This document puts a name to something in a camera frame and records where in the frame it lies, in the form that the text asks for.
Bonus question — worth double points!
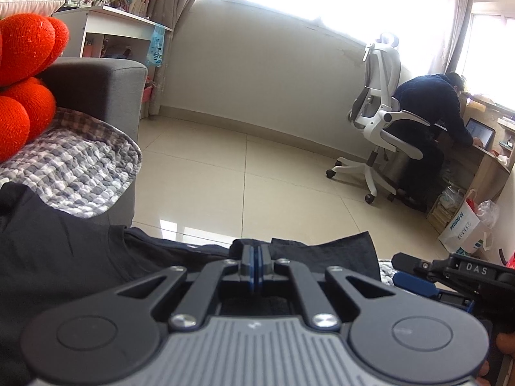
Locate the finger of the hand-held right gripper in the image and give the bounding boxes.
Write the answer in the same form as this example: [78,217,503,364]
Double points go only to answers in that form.
[392,253,453,280]
[393,271,439,299]

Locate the clear plastic bag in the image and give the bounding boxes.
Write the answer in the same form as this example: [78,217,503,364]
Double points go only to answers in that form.
[473,199,500,228]

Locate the grey sofa armrest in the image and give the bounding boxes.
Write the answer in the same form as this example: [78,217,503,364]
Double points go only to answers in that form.
[34,57,149,226]

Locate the blue plastic bag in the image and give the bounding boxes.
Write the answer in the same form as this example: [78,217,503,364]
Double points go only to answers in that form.
[145,22,166,67]

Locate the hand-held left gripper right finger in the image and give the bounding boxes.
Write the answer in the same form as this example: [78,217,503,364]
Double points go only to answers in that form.
[257,241,399,330]

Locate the silver waste bin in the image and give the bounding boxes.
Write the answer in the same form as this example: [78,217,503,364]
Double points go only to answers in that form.
[386,149,411,188]

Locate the white desk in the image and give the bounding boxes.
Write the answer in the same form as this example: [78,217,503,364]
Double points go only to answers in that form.
[52,5,174,59]

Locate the wooden desk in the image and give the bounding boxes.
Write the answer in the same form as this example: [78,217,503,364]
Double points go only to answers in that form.
[426,92,515,234]

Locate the white office chair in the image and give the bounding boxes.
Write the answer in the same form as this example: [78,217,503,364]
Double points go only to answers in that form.
[326,32,431,204]

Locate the white pillow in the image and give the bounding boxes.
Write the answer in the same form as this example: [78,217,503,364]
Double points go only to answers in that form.
[0,0,66,19]

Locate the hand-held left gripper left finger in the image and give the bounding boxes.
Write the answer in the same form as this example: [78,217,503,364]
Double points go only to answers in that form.
[108,241,258,331]

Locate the black t-shirt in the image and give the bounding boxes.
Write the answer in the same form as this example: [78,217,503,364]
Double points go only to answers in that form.
[0,183,383,374]

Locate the leaning picture books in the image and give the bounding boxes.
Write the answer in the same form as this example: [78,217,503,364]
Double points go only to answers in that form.
[108,0,151,17]

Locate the grey patterned quilt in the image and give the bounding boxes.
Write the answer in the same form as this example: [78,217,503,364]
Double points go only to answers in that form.
[0,106,397,288]

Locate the laptop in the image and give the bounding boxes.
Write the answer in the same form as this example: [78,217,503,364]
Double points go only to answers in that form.
[464,117,495,150]

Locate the white paper bag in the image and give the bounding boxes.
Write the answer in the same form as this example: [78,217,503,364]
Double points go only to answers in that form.
[438,189,493,255]

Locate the red flower cushion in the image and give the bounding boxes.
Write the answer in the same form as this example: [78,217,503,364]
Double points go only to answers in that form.
[0,13,70,162]

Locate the person's right hand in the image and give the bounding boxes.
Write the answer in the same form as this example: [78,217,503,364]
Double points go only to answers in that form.
[478,330,515,386]

